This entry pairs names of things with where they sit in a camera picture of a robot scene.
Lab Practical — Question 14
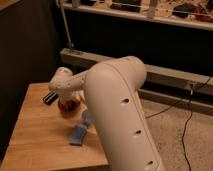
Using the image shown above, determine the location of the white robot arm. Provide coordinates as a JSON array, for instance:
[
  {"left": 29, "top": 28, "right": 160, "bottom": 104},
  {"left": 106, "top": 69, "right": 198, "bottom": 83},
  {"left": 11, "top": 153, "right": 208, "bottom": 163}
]
[{"left": 49, "top": 56, "right": 165, "bottom": 171}]

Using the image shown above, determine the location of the metal pole stand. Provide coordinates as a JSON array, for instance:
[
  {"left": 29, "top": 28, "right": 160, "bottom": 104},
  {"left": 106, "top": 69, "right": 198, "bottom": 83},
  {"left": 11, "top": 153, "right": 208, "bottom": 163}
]
[{"left": 59, "top": 0, "right": 74, "bottom": 50}]

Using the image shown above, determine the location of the black rectangular box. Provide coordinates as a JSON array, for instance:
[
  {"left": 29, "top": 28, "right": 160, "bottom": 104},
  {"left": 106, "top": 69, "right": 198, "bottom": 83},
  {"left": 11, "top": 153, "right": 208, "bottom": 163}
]
[{"left": 42, "top": 92, "right": 58, "bottom": 105}]

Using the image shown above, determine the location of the orange ceramic cup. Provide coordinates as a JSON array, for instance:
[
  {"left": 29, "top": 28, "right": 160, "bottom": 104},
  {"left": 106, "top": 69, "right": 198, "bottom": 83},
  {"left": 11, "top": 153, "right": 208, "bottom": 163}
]
[{"left": 58, "top": 100, "right": 80, "bottom": 115}]

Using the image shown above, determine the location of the wooden table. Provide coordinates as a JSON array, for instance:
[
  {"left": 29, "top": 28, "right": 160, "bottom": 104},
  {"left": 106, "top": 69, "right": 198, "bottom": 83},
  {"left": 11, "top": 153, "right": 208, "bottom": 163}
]
[{"left": 0, "top": 83, "right": 109, "bottom": 171}]

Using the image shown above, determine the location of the blue cup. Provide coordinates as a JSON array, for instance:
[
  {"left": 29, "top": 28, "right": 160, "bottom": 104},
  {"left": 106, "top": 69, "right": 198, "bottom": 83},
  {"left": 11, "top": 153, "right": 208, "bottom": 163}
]
[{"left": 82, "top": 110, "right": 92, "bottom": 126}]

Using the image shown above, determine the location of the blue sponge block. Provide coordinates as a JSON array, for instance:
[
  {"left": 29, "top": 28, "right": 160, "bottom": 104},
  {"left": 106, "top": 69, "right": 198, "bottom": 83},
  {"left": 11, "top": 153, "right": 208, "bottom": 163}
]
[{"left": 69, "top": 124, "right": 87, "bottom": 146}]

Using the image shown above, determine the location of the black cable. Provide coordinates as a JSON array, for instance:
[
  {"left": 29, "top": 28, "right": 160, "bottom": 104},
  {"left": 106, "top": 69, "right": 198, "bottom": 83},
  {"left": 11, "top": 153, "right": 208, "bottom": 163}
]
[{"left": 145, "top": 76, "right": 213, "bottom": 171}]

